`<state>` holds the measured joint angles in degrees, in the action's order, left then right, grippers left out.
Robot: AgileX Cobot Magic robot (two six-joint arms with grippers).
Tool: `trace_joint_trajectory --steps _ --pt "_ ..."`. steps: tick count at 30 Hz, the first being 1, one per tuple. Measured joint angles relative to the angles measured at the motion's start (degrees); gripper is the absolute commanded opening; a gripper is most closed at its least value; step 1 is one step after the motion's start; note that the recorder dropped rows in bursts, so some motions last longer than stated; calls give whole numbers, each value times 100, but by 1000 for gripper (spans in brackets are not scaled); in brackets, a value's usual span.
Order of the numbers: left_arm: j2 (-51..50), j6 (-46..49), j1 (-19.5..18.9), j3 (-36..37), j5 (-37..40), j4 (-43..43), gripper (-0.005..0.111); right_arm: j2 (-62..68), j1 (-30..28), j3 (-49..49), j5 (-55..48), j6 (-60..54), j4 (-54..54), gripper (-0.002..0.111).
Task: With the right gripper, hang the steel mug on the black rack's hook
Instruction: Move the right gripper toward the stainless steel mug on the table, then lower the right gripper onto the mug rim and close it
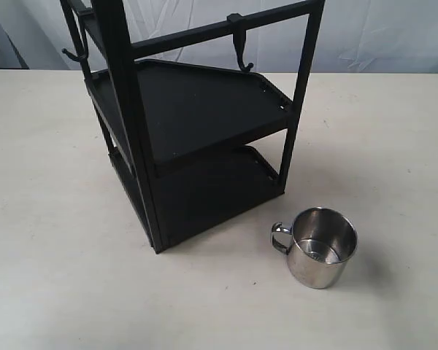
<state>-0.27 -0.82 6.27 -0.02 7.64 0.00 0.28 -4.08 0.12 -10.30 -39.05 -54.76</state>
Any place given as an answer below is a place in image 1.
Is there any black metal shelf rack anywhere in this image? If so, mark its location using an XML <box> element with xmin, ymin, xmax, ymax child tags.
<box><xmin>79</xmin><ymin>1</ymin><xmax>325</xmax><ymax>253</ymax></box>

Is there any stainless steel mug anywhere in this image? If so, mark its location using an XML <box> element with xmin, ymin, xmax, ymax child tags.
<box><xmin>270</xmin><ymin>207</ymin><xmax>358</xmax><ymax>289</ymax></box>

